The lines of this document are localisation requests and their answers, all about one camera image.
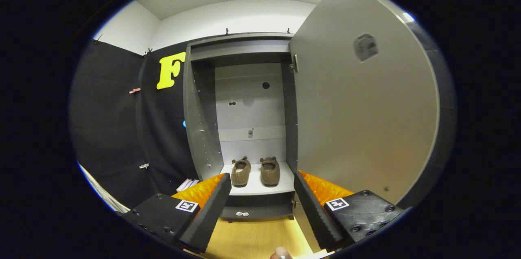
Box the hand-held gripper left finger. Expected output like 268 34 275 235
122 173 232 254

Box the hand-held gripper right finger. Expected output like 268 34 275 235
293 170 404 252

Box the brown plush shoe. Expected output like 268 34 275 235
231 156 252 187
260 156 281 187

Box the beige shoe cabinet door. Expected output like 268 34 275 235
288 0 448 253

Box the grey shoe cabinet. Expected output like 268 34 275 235
183 32 300 224

